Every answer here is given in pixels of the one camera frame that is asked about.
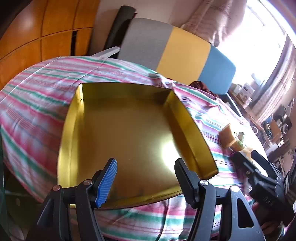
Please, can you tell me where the small green carton box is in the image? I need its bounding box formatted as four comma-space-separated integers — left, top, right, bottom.
231, 132, 247, 151

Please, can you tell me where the brown striped curtain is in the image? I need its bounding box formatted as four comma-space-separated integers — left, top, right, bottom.
252, 35, 296, 123

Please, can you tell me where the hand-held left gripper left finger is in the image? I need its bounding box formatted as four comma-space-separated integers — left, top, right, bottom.
25, 158, 117, 241

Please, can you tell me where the wooden wardrobe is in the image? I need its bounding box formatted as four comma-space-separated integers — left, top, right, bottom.
0, 0, 100, 91

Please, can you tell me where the striped pink green blanket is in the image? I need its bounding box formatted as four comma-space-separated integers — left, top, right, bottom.
0, 56, 269, 241

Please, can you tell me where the person's right hand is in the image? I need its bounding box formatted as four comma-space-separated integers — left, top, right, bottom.
252, 201, 285, 235

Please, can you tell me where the pink striped curtain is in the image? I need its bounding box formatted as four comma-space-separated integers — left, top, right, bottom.
181, 0, 247, 47

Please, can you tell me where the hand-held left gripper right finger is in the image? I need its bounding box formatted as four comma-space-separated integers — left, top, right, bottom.
174, 158, 266, 241

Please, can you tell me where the black rolled mat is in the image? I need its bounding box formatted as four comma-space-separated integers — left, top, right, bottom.
105, 5, 136, 58

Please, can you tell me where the gold metal tin box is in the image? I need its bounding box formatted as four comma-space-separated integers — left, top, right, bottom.
57, 82, 219, 209

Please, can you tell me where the wooden desk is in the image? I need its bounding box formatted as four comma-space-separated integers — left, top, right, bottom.
228, 90, 264, 130

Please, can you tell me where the white carton box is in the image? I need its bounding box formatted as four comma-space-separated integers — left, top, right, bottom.
238, 83, 255, 98

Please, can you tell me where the grey yellow blue chair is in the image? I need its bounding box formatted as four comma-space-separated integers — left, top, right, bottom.
92, 18, 236, 95

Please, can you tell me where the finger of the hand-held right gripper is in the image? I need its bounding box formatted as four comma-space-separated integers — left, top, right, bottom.
251, 150, 282, 178
231, 152, 256, 182

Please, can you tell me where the dark red cloth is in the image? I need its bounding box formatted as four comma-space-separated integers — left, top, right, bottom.
190, 81, 219, 96

